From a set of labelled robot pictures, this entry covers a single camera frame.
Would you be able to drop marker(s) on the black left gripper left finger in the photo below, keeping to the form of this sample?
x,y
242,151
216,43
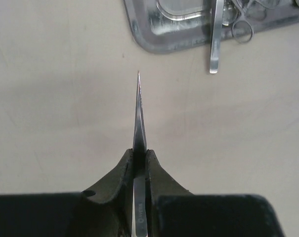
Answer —
x,y
108,202

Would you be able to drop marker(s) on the beige cloth wrap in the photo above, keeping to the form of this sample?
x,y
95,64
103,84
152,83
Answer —
x,y
68,73

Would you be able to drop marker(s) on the steel instrument tray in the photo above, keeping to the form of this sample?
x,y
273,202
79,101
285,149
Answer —
x,y
166,26

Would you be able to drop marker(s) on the pointed steel tweezers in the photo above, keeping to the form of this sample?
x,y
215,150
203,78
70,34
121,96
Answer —
x,y
139,149

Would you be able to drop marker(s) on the blunt steel forceps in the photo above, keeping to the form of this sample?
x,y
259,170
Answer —
x,y
216,29

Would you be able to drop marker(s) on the steel hemostat clamp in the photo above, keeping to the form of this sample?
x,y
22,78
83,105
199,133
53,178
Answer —
x,y
242,24

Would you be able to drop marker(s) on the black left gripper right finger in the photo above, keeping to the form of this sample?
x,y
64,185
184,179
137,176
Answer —
x,y
159,183

